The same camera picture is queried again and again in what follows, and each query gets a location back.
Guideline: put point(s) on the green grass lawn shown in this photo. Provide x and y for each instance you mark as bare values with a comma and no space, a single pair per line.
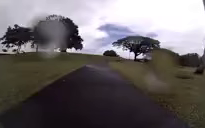
20,76
190,96

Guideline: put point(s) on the dark asphalt path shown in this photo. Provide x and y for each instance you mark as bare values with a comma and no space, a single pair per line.
96,100

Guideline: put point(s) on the large dark tree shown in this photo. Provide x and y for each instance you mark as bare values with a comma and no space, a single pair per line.
70,33

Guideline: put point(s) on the dark hedge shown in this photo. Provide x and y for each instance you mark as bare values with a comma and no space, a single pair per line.
190,60

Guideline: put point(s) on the flat-crowned tree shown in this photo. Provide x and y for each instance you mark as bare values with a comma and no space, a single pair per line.
136,45

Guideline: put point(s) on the dark bush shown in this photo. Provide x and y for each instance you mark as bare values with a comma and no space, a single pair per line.
110,52

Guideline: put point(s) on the spreading dark tree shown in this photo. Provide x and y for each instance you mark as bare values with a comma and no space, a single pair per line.
16,38

